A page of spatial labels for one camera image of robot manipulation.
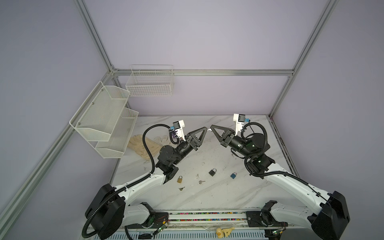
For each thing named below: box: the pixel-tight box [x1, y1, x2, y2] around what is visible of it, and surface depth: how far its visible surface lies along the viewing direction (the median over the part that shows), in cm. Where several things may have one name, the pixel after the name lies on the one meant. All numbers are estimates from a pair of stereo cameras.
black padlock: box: [208, 168, 217, 177], surface depth 92 cm
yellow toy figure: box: [216, 227, 235, 239], surface depth 70 cm
